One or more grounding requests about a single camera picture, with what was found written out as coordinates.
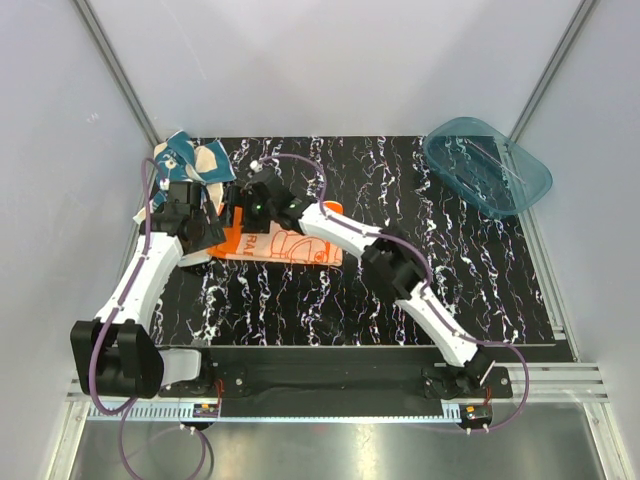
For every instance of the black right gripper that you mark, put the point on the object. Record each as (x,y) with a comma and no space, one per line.
(242,197)

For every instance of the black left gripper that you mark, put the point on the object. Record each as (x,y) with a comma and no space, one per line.
(213,235)

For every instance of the orange Doraemon towel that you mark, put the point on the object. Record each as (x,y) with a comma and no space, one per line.
(276,246)

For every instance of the teal Doraemon towel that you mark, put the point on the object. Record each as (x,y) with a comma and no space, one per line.
(186,174)

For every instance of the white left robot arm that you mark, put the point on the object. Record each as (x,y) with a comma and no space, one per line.
(113,352)

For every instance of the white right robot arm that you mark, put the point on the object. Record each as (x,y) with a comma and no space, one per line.
(394,268)

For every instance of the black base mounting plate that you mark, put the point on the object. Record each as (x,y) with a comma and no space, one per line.
(244,371)

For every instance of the left small controller board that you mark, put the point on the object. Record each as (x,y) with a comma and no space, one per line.
(206,410)

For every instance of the small controller board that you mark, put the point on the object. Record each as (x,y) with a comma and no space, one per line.
(206,410)
(476,416)

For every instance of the teal transparent plastic bin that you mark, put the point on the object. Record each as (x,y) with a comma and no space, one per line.
(484,167)

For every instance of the right small controller board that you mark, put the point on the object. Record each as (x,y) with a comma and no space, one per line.
(476,416)

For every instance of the aluminium front rail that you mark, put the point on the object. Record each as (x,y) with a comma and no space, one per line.
(563,383)

